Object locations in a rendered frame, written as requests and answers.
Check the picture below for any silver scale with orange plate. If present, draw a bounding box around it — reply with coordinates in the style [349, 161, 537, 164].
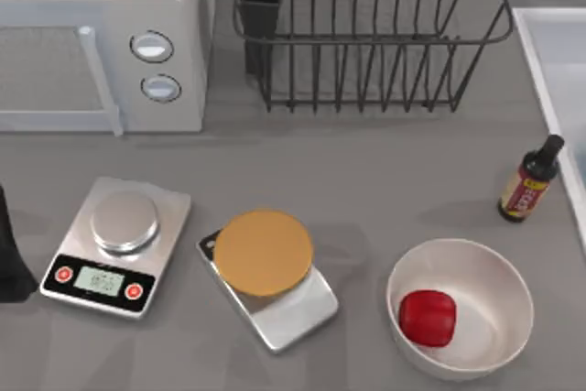
[196, 208, 341, 355]

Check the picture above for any round microwave knob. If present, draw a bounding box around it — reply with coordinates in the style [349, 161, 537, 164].
[139, 72, 183, 103]
[129, 29, 176, 64]

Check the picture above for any silver scale with display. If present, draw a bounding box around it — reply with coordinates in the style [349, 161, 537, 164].
[38, 176, 192, 320]

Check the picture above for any pale microwave oven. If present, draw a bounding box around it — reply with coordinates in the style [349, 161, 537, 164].
[0, 0, 216, 136]

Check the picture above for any red bell pepper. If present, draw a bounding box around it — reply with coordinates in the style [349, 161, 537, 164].
[397, 289, 458, 349]

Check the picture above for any dark sauce bottle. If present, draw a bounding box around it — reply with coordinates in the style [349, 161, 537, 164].
[497, 134, 566, 223]

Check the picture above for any white bowl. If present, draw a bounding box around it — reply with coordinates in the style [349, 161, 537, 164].
[385, 238, 536, 382]

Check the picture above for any white sink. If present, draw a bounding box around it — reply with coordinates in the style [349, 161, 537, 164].
[511, 6, 586, 250]

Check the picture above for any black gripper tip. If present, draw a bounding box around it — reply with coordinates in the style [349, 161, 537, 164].
[0, 185, 39, 304]

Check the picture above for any black wire dish rack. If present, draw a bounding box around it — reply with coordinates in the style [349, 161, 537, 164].
[232, 0, 515, 114]

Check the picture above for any microwave door handle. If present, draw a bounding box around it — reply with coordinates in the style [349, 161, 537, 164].
[77, 25, 125, 137]

